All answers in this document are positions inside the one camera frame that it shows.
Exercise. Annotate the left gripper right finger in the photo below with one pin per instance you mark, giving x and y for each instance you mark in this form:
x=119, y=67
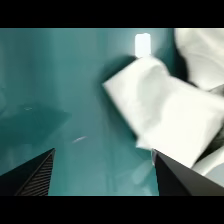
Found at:
x=176, y=181

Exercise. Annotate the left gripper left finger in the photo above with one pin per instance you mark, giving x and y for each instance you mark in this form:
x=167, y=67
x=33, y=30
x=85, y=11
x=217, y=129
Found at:
x=31, y=178

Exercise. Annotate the white T-shirt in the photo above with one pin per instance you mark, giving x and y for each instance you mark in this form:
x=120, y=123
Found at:
x=166, y=110

